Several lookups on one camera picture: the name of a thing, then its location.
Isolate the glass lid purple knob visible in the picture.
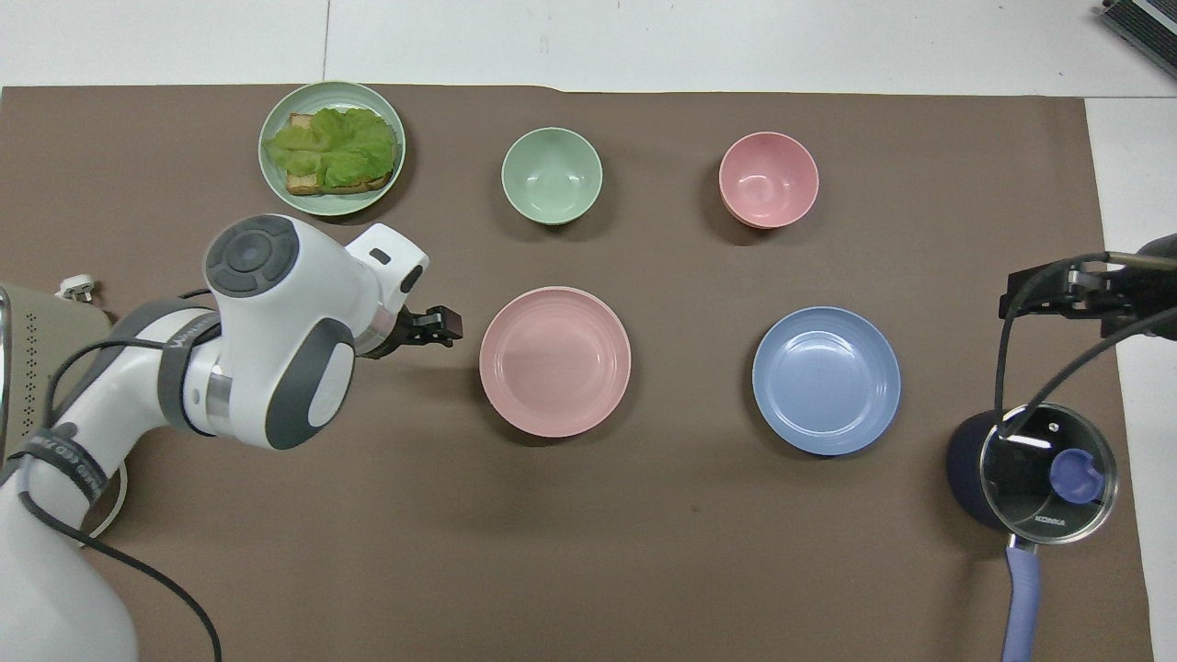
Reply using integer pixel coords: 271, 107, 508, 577
978, 403, 1119, 545

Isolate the toast slice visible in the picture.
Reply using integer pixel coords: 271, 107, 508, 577
284, 112, 397, 197

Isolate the black cable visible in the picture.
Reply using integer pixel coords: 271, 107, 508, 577
0, 289, 223, 662
1011, 306, 1177, 426
996, 252, 1114, 433

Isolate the white cable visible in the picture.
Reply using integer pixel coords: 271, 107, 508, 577
81, 458, 130, 545

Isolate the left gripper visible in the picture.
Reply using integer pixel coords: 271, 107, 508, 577
386, 309, 426, 360

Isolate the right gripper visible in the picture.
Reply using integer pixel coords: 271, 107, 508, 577
1000, 234, 1177, 341

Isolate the beige toaster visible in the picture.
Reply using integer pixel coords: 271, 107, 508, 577
0, 284, 115, 451

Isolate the green bowl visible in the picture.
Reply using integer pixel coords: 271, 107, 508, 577
501, 127, 604, 226

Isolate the pink plate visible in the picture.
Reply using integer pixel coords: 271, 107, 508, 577
478, 286, 633, 439

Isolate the green lettuce leaf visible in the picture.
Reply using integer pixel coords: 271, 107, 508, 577
264, 107, 399, 190

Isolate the green plate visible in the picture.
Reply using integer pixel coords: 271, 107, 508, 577
257, 81, 407, 218

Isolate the dark blue pot purple handle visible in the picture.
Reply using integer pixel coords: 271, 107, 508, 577
946, 405, 1119, 662

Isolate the dark striped device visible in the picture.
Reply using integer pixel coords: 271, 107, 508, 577
1102, 0, 1177, 54

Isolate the blue plate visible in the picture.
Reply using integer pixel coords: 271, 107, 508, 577
752, 306, 903, 457

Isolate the pink bowl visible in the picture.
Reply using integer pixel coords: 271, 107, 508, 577
718, 131, 820, 230

